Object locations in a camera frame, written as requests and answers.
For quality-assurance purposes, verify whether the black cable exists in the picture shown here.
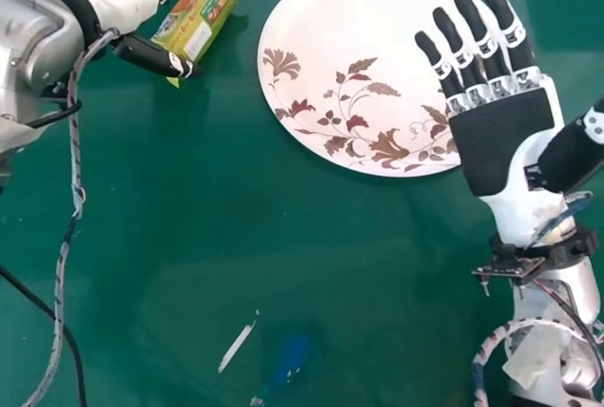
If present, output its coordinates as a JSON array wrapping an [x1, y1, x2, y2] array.
[[0, 264, 90, 407], [23, 99, 84, 129]]

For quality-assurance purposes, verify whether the white tape strip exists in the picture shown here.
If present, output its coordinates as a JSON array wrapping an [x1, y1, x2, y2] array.
[[217, 320, 259, 374]]

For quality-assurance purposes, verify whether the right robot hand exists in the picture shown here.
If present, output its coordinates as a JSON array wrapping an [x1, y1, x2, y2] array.
[[413, 0, 604, 281]]

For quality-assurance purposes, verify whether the plate with brown leaf pattern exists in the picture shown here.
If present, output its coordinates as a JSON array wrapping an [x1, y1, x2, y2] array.
[[257, 0, 520, 178]]

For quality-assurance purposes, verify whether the yellow-green biscuit packet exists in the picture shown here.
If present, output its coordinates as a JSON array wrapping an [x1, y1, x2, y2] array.
[[150, 0, 245, 91]]

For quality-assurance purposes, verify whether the white and red braided cable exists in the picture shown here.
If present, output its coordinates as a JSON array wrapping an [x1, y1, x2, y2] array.
[[471, 319, 525, 407], [21, 28, 119, 407]]

